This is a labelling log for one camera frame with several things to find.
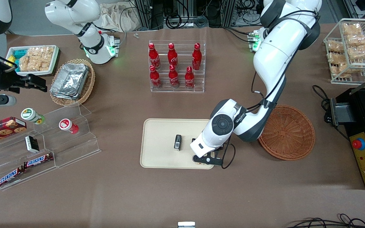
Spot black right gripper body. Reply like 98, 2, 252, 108
0, 72, 28, 94

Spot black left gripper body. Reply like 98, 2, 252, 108
208, 143, 225, 158

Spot oval tan wicker basket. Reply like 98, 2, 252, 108
49, 59, 96, 106

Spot cream rectangular plastic tray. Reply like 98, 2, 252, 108
140, 118, 215, 169

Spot round brown wicker basket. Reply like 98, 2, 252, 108
258, 105, 315, 161

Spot rice cracker snack pack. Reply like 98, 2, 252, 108
19, 47, 39, 72
35, 47, 55, 71

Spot white rectangular food container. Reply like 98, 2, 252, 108
6, 45, 60, 77

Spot green lid snack cup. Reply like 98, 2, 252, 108
21, 108, 45, 125

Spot stack of foil trays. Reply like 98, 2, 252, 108
50, 63, 90, 100

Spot red lid snack cup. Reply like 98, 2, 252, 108
59, 118, 80, 135

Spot red plaid cookie box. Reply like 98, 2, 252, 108
0, 117, 27, 147

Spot small black white box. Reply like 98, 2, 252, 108
25, 136, 40, 154

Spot clear acrylic bottle rack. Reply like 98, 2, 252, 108
149, 40, 206, 93

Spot clear acrylic stepped shelf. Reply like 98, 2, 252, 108
0, 103, 101, 191

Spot Snickers chocolate bar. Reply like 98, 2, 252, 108
0, 167, 25, 188
23, 153, 54, 168

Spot red cola bottle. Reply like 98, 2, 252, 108
192, 43, 202, 71
185, 66, 195, 90
148, 43, 161, 70
150, 65, 163, 89
167, 43, 178, 69
169, 64, 180, 89

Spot beige cloth bag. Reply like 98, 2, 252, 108
99, 3, 142, 32

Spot fried snack pack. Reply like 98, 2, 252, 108
326, 40, 345, 53
346, 33, 365, 47
347, 44, 365, 60
331, 63, 353, 78
342, 23, 362, 35
327, 52, 348, 64

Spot black machine with yellow panel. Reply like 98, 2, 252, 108
341, 87, 365, 190

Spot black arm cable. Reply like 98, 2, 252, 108
221, 9, 320, 169

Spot black power cable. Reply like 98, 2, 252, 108
312, 85, 351, 141

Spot aluminium profile frame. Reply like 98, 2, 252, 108
134, 0, 153, 31
220, 0, 237, 27

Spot grey metal bracket box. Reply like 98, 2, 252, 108
330, 98, 356, 126

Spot coiled black cable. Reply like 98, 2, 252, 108
165, 12, 183, 29

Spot black floor cables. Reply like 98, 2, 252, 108
285, 213, 365, 228

